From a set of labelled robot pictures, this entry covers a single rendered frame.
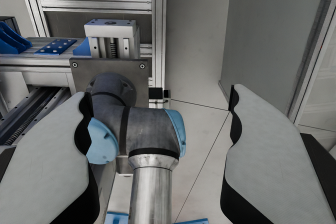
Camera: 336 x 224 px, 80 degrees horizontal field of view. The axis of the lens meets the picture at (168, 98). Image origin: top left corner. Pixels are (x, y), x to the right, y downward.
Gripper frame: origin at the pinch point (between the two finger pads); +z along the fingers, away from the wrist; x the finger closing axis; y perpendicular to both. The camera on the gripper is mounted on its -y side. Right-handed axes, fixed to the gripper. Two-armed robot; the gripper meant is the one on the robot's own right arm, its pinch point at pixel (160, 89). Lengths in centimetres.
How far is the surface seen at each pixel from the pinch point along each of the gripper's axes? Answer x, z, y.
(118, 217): -78, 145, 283
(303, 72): 45, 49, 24
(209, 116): 39, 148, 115
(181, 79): 13, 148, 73
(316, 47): 45, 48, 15
